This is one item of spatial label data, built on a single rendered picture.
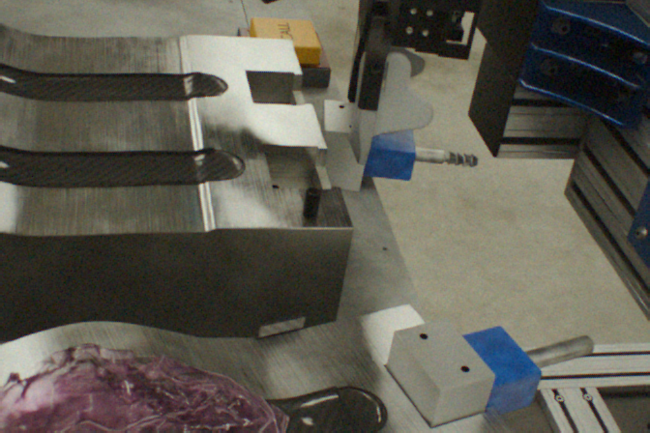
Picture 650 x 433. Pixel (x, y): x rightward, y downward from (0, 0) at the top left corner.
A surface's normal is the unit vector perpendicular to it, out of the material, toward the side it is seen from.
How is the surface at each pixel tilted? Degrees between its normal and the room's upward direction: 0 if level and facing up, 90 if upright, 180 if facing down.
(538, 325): 0
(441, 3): 90
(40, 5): 0
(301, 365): 0
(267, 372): 11
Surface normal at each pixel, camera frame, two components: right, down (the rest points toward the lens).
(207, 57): 0.14, -0.83
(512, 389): 0.46, 0.54
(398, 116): 0.04, 0.33
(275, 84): 0.18, 0.57
